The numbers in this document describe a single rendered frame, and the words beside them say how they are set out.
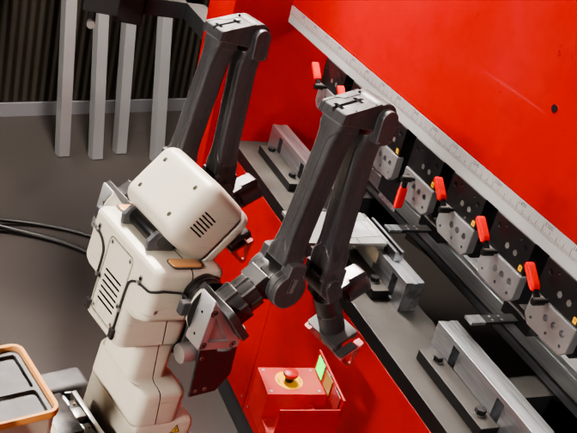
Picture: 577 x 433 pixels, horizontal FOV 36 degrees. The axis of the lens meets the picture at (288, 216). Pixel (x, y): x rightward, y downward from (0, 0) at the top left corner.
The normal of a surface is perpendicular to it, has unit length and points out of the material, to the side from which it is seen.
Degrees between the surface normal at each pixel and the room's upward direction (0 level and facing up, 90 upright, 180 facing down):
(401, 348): 0
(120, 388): 82
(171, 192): 48
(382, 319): 0
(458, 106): 90
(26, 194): 0
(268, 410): 90
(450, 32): 90
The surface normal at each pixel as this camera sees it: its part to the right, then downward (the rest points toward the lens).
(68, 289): 0.22, -0.87
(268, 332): -0.90, -0.02
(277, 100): 0.36, 0.50
